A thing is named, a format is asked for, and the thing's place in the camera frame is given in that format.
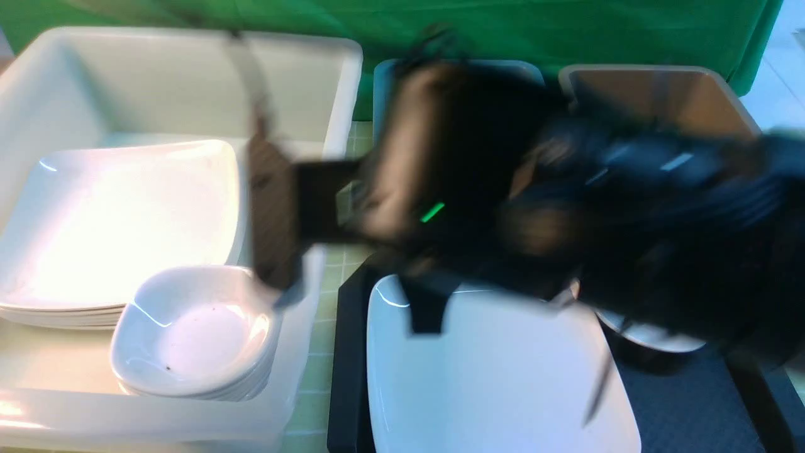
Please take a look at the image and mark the green backdrop cloth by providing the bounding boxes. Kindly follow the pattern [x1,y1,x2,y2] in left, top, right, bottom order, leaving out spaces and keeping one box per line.
[1,1,782,121]

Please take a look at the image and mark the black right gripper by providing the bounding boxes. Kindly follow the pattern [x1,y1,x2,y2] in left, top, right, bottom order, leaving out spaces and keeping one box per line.
[247,60,554,309]

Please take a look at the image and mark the white shallow bowl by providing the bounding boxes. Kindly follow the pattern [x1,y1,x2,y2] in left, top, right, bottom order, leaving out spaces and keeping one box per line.
[589,308,706,355]

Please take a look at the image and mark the stack of white plates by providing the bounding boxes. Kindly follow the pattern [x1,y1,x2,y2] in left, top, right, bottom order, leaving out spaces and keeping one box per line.
[1,140,243,330]

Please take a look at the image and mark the green checkered tablecloth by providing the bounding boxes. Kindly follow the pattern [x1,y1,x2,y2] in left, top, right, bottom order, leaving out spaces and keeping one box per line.
[277,121,378,453]

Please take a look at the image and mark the stack of white bowls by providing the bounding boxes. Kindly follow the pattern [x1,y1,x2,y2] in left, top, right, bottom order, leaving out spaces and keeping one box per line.
[110,266,282,402]

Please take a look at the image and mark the black silver right arm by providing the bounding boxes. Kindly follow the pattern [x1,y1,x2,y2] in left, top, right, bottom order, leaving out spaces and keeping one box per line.
[247,59,803,371]

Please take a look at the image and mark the black serving tray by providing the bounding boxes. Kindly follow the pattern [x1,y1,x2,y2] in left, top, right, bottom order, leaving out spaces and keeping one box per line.
[327,252,803,452]

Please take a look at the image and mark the brown plastic bin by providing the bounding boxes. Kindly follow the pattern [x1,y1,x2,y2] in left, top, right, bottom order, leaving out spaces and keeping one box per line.
[558,64,761,138]

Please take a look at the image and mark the teal plastic bin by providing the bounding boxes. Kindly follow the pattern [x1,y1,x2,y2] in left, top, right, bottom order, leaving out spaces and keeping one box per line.
[372,59,545,144]

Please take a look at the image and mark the large white plastic tub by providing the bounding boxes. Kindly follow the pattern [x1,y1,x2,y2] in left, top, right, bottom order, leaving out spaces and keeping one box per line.
[1,28,363,452]

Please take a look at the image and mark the large white square plate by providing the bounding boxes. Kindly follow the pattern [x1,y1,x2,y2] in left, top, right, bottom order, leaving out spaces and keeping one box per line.
[366,276,641,452]

